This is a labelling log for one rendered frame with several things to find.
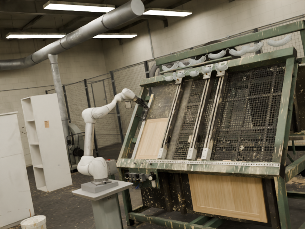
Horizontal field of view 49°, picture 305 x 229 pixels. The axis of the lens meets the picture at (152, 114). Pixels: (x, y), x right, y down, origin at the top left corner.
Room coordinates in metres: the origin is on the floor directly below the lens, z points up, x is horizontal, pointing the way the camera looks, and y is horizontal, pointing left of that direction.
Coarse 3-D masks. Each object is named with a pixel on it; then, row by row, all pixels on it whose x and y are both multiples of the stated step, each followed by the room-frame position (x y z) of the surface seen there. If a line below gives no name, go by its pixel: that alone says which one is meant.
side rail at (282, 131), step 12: (288, 60) 3.32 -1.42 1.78; (288, 72) 3.25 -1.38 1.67; (288, 84) 3.18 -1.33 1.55; (288, 96) 3.11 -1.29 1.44; (288, 108) 3.11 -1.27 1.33; (288, 120) 3.10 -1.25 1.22; (276, 132) 3.01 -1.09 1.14; (288, 132) 3.04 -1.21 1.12; (276, 144) 2.94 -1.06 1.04; (276, 156) 2.89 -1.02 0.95
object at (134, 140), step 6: (264, 78) 3.52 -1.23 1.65; (276, 78) 3.41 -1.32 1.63; (240, 84) 3.70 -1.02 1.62; (252, 84) 3.59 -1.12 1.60; (270, 84) 3.49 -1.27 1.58; (282, 84) 3.37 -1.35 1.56; (234, 90) 3.74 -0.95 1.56; (228, 108) 3.67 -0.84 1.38; (276, 108) 3.26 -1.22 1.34; (276, 114) 3.22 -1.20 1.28; (228, 120) 3.58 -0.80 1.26; (258, 132) 3.24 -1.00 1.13; (270, 132) 3.13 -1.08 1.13; (180, 138) 3.91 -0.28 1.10; (222, 138) 3.47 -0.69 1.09; (228, 138) 3.44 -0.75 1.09; (246, 138) 3.29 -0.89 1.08
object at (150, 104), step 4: (152, 96) 4.55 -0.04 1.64; (152, 100) 4.53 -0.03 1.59; (148, 104) 4.53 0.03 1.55; (152, 104) 4.53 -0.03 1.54; (148, 112) 4.45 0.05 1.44; (148, 116) 4.44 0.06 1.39; (144, 124) 4.37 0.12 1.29; (140, 132) 4.34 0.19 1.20; (140, 136) 4.30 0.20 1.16; (140, 140) 4.29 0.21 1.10; (136, 144) 4.27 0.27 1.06; (136, 148) 4.24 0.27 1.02; (136, 152) 4.21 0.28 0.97; (132, 156) 4.21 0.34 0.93
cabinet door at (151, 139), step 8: (152, 120) 4.33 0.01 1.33; (160, 120) 4.22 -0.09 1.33; (144, 128) 4.36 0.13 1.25; (152, 128) 4.26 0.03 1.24; (160, 128) 4.15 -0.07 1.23; (144, 136) 4.28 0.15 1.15; (152, 136) 4.18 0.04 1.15; (160, 136) 4.08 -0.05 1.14; (144, 144) 4.20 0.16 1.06; (152, 144) 4.10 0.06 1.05; (160, 144) 4.01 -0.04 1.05; (144, 152) 4.13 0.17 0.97; (152, 152) 4.03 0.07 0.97
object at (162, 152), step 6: (174, 78) 4.17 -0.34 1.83; (180, 78) 4.23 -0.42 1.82; (180, 84) 4.22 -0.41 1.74; (180, 90) 4.20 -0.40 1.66; (174, 96) 4.19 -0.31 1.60; (180, 96) 4.18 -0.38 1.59; (174, 102) 4.15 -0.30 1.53; (174, 108) 4.08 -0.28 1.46; (174, 114) 4.06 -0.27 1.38; (168, 120) 4.04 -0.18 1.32; (174, 120) 4.05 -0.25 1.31; (168, 126) 3.99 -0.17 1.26; (168, 132) 3.95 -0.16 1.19; (168, 138) 3.94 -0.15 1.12; (162, 144) 3.91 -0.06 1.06; (168, 144) 3.93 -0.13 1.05; (162, 150) 3.85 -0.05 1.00; (162, 156) 3.83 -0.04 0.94
